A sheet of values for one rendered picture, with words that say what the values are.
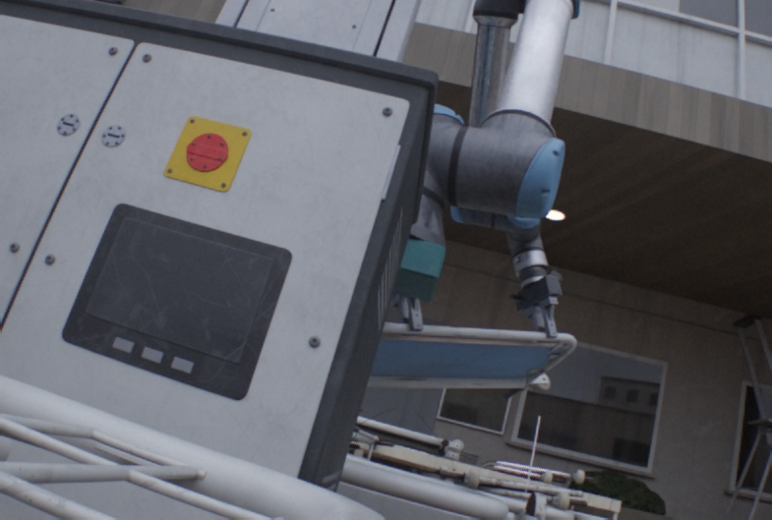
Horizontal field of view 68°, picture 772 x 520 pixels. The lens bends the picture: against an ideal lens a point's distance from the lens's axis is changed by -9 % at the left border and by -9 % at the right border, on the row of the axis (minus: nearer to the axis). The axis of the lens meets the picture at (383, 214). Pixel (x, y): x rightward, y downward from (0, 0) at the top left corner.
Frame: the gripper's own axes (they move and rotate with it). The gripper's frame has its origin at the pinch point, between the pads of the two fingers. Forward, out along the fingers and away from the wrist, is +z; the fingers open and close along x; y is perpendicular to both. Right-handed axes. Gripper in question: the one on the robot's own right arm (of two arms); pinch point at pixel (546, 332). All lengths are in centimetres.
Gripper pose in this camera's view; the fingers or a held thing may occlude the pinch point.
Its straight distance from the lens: 167.7
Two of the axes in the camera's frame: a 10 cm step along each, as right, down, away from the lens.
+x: 4.9, -4.7, -7.3
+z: 1.2, 8.7, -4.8
